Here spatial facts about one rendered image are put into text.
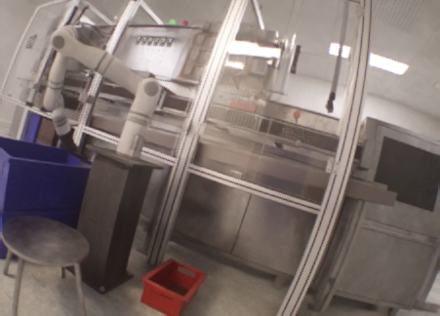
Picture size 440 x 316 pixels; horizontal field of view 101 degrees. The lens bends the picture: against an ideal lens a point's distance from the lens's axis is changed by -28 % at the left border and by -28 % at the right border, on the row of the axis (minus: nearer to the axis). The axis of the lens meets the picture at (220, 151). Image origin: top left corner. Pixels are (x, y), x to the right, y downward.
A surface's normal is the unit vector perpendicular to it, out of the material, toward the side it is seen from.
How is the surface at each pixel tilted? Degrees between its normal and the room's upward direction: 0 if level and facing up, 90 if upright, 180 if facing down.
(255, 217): 90
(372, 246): 90
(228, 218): 90
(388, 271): 90
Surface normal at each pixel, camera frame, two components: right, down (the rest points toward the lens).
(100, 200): -0.22, -0.11
